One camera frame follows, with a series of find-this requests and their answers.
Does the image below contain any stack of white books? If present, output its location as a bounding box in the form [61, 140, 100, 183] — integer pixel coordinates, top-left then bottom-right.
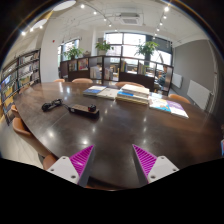
[116, 84, 150, 104]

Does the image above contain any potted plant left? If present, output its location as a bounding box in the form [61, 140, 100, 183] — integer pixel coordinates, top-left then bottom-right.
[64, 46, 83, 60]

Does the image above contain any orange chair front left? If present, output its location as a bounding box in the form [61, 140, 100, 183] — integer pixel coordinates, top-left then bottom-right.
[43, 154, 57, 170]

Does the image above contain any potted plant right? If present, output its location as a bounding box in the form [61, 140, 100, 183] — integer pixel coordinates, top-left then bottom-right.
[135, 41, 159, 59]

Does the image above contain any colourful picture book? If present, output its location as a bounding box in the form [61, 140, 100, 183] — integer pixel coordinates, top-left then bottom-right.
[149, 97, 171, 113]

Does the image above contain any dark left wall bookshelf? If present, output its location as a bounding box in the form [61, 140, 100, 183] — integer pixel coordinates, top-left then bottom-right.
[0, 49, 41, 124]

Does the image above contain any black charger plug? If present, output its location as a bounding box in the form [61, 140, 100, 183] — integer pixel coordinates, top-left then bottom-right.
[88, 104, 96, 112]

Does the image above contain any pale flat book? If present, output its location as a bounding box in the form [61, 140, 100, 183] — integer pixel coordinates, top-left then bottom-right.
[97, 88, 119, 100]

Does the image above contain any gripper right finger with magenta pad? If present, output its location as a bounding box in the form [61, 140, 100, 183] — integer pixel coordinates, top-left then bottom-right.
[132, 145, 178, 186]

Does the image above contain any orange chair far right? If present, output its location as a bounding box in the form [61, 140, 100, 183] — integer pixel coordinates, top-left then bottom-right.
[115, 81, 145, 88]

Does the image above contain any purple cover book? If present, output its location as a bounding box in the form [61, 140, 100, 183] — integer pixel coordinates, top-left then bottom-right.
[167, 101, 189, 118]

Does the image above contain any orange chair right side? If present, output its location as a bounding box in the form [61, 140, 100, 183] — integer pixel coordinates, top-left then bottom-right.
[168, 94, 191, 104]

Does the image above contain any blue cover book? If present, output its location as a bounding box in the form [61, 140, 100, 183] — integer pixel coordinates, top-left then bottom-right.
[83, 86, 106, 96]

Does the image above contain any potted plant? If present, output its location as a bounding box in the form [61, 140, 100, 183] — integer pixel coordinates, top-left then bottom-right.
[135, 41, 159, 59]
[95, 41, 113, 55]
[64, 46, 83, 60]

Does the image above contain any orange chair far centre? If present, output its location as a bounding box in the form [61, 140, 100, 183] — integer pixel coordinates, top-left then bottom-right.
[72, 78, 93, 84]

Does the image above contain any dark central display bookshelf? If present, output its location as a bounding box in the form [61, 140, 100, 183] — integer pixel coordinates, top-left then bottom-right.
[60, 55, 174, 95]

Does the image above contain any orange chair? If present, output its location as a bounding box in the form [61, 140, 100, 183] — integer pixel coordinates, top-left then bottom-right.
[12, 117, 32, 137]
[72, 78, 93, 84]
[53, 79, 66, 83]
[115, 81, 145, 88]
[43, 154, 57, 170]
[168, 94, 191, 104]
[11, 104, 20, 118]

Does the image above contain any black power strip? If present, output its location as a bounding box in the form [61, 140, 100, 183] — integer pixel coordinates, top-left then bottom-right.
[69, 104, 99, 118]

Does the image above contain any ceiling air conditioner vent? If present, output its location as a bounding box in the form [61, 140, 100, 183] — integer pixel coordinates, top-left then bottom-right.
[115, 13, 142, 26]

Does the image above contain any black coiled power cable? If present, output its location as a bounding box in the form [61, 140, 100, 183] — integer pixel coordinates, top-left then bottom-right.
[41, 98, 72, 113]

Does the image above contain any potted plant centre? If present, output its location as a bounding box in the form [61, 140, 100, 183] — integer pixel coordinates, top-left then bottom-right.
[95, 41, 113, 55]

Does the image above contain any white wall radiator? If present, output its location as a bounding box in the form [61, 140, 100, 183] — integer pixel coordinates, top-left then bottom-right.
[187, 80, 211, 110]

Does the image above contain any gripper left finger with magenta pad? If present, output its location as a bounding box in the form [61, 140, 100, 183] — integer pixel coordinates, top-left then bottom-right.
[47, 145, 95, 187]

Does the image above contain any orange chair near left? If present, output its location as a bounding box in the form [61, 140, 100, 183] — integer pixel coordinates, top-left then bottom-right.
[12, 117, 32, 137]

